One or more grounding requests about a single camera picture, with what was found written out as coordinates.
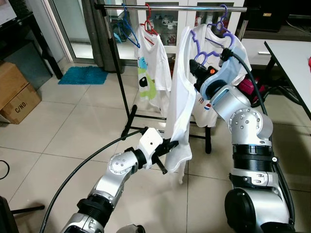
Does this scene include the cardboard box printed C/NO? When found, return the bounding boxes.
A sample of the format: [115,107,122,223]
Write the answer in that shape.
[0,61,42,125]

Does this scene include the plain white T-shirt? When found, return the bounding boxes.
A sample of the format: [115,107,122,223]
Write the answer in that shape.
[163,26,209,184]

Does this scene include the blue plastic hanger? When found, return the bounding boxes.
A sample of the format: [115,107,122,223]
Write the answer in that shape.
[114,5,141,49]

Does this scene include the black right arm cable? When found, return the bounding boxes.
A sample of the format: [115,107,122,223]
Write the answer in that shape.
[221,49,296,227]

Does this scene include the chrome and black clothes rack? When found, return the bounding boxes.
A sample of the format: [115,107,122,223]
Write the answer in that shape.
[94,4,248,155]

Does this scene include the white table dark legs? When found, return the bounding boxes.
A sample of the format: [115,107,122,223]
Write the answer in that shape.
[264,40,311,118]

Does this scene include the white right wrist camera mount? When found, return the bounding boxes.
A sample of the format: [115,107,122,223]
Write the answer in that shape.
[197,63,240,105]

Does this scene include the red plastic hanger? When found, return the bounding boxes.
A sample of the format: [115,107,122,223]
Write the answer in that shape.
[141,4,161,38]

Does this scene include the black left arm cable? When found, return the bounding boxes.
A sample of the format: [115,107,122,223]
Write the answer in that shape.
[39,127,149,233]

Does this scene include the white T-shirt green print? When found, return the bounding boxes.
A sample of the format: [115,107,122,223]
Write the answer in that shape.
[135,24,173,116]

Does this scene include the pink bag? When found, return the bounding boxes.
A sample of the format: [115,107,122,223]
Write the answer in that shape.
[237,77,266,105]

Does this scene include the black furniture unit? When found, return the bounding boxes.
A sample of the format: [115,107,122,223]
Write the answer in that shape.
[0,12,64,81]

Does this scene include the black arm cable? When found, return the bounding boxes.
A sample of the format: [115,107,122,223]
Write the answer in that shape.
[39,127,149,233]
[221,49,296,227]

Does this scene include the white glass-door cabinet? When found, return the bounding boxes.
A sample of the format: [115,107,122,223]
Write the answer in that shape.
[117,0,251,64]

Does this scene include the white low cabinet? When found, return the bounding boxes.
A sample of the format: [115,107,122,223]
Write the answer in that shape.
[241,27,311,68]

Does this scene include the black stand base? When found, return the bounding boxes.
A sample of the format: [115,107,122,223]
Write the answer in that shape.
[0,196,45,233]

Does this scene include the aluminium sliding glass door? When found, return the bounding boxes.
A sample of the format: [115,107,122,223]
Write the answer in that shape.
[46,0,122,64]

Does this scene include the grey curtain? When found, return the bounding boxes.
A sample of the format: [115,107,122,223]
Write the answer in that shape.
[82,0,122,73]

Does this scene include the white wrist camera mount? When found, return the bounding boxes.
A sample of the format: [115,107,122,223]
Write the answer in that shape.
[138,128,164,168]
[197,63,240,105]

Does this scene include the teal shaggy floor mat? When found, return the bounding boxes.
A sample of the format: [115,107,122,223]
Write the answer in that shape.
[58,67,109,85]

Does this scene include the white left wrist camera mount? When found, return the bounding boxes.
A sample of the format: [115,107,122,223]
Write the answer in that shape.
[138,128,164,168]

